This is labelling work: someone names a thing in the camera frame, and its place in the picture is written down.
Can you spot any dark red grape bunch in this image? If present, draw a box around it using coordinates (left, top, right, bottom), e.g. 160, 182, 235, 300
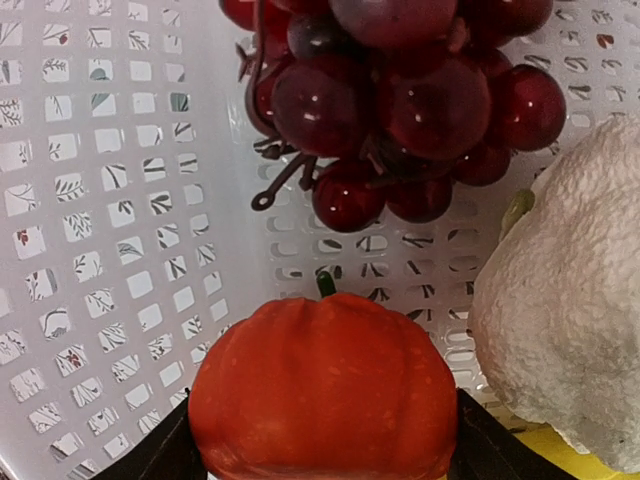
219, 1, 566, 233

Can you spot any white plastic basket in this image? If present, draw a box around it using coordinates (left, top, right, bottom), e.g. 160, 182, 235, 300
1, 1, 639, 479

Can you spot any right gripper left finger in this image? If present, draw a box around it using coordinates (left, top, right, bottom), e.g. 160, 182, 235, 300
94, 404, 208, 480

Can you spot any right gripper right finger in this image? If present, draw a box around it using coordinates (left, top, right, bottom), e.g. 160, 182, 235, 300
449, 389, 574, 480

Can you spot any white cauliflower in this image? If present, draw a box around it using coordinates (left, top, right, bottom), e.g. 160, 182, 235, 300
469, 116, 639, 474

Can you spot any yellow mango front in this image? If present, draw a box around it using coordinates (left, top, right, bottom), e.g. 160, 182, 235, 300
515, 427, 639, 480

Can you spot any orange pumpkin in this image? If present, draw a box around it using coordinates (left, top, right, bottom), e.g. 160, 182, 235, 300
188, 293, 458, 479

